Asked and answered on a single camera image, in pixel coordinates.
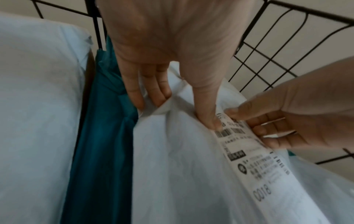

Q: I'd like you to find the black wire cart basket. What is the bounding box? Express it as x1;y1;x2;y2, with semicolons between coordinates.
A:
29;0;354;166

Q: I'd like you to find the person's left hand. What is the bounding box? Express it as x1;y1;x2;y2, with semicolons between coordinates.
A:
95;0;257;131

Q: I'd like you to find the person's right hand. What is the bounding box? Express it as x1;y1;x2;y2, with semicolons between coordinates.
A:
223;55;354;152

